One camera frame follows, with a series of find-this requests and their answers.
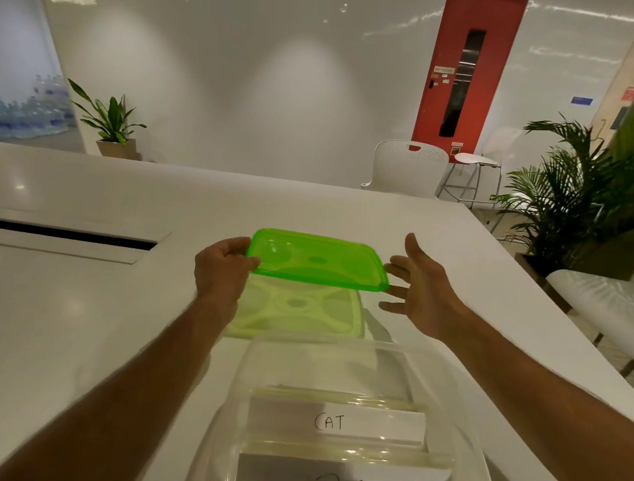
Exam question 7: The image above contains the white perforated chair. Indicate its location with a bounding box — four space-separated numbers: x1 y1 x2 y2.
360 136 452 200

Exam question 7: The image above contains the red door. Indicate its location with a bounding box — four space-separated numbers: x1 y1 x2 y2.
409 0 530 168

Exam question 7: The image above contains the person's right forearm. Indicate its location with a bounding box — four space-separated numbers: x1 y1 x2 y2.
428 309 634 481

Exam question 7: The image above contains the large clear plastic container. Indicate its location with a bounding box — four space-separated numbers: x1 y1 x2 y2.
182 324 513 481

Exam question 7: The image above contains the person's right hand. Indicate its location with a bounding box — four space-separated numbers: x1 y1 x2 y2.
376 230 476 346

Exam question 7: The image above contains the green plastic lid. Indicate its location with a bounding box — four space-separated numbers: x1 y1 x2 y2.
244 226 395 295

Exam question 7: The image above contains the group of water bottles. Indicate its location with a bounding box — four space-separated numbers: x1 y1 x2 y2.
0 70 83 149

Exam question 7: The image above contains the person's left hand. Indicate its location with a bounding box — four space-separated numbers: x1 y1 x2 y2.
189 232 264 332

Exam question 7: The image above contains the white bar stool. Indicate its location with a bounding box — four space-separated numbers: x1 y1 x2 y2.
436 150 505 210

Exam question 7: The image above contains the small green leafy plant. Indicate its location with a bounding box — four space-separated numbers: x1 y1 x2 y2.
62 78 152 147

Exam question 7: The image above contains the person's left forearm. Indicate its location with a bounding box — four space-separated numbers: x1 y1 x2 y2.
0 282 235 481

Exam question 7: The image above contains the white chair with metal legs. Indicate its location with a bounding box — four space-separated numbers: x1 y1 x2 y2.
537 216 634 380

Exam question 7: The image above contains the green palm plant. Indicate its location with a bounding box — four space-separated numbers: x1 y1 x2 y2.
483 65 634 277

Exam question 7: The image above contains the small beige planter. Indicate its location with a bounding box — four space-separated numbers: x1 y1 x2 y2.
94 136 141 161

